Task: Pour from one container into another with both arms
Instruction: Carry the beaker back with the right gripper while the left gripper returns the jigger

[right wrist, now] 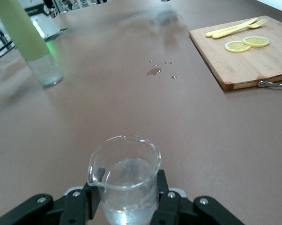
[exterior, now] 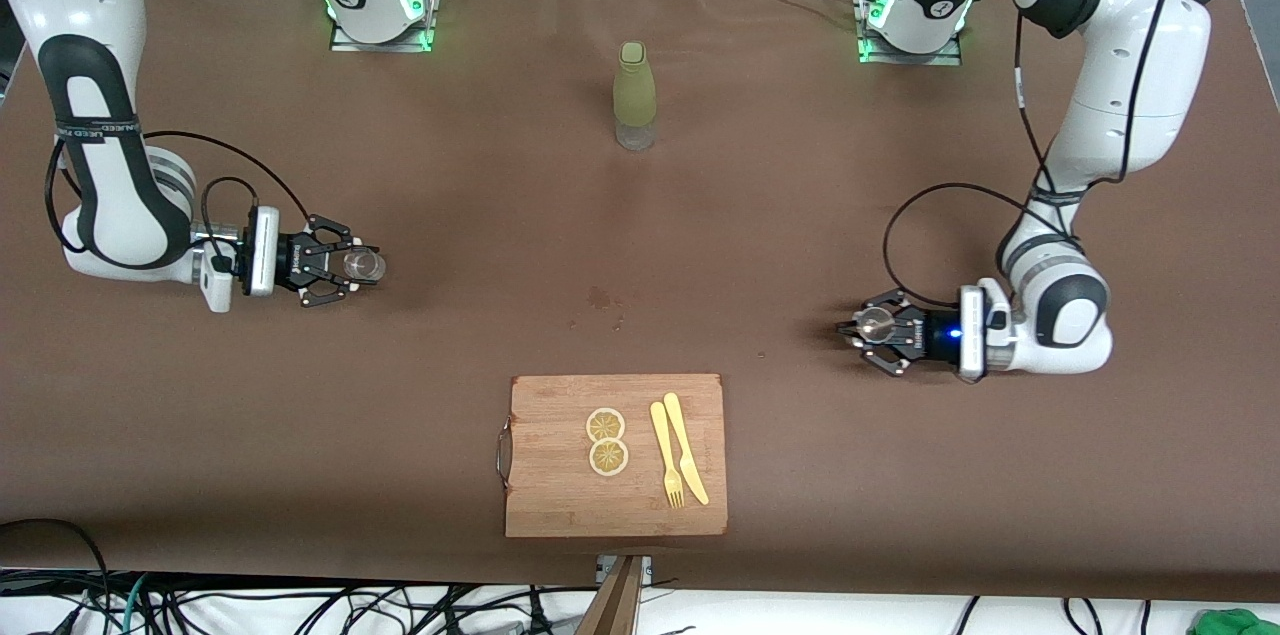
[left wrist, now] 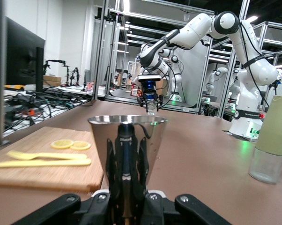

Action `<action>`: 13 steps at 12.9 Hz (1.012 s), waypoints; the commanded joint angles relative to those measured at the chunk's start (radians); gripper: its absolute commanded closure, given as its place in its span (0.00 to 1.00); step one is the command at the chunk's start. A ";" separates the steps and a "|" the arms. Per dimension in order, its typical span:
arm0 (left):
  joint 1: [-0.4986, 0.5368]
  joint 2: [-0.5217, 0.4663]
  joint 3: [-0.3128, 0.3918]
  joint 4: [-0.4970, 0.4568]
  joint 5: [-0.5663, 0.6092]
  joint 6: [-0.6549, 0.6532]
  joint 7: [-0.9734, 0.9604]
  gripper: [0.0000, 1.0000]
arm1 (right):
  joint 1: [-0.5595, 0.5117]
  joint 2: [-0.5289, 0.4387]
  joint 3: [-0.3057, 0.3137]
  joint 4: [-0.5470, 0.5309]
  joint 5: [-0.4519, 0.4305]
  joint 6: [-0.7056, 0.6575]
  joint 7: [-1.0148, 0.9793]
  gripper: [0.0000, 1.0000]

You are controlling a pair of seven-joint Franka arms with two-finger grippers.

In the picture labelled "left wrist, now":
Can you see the wooden cutting board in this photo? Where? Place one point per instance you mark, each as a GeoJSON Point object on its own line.
{"type": "Point", "coordinates": [49, 173]}

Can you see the black computer monitor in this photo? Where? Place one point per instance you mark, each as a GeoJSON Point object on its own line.
{"type": "Point", "coordinates": [21, 54]}

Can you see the cardboard box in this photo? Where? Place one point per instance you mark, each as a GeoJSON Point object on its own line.
{"type": "Point", "coordinates": [52, 80]}

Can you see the brown paper table cover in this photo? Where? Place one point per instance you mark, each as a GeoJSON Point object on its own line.
{"type": "Point", "coordinates": [202, 152]}

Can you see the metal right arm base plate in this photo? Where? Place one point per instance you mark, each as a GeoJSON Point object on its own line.
{"type": "Point", "coordinates": [239, 137]}

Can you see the yellow plastic knife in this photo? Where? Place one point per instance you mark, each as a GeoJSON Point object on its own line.
{"type": "Point", "coordinates": [42, 163]}

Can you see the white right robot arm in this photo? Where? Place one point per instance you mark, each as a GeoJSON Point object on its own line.
{"type": "Point", "coordinates": [195, 30]}

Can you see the small clear glass cup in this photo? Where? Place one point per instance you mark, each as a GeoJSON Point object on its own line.
{"type": "Point", "coordinates": [151, 107]}

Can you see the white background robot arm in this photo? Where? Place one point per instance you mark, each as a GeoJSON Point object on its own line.
{"type": "Point", "coordinates": [211, 82]}
{"type": "Point", "coordinates": [177, 77]}

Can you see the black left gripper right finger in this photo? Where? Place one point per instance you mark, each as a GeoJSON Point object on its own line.
{"type": "Point", "coordinates": [190, 208]}

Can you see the red right arm base cap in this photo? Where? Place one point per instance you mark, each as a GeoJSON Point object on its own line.
{"type": "Point", "coordinates": [262, 115]}

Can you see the lemon slice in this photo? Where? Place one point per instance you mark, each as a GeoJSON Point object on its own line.
{"type": "Point", "coordinates": [80, 145]}
{"type": "Point", "coordinates": [61, 144]}

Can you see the yellow plastic fork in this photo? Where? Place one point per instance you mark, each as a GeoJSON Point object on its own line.
{"type": "Point", "coordinates": [49, 155]}

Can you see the green sleeved glass bottle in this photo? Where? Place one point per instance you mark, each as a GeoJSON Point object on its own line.
{"type": "Point", "coordinates": [272, 131]}

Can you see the aluminium profile frame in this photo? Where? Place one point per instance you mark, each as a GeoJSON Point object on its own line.
{"type": "Point", "coordinates": [101, 47]}

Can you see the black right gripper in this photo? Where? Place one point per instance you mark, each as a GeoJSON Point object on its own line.
{"type": "Point", "coordinates": [149, 90]}

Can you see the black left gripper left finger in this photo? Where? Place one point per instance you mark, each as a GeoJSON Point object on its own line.
{"type": "Point", "coordinates": [61, 211]}

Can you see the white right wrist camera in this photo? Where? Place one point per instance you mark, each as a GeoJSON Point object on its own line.
{"type": "Point", "coordinates": [150, 78]}

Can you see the steel double jigger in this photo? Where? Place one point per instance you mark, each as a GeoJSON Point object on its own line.
{"type": "Point", "coordinates": [101, 140]}

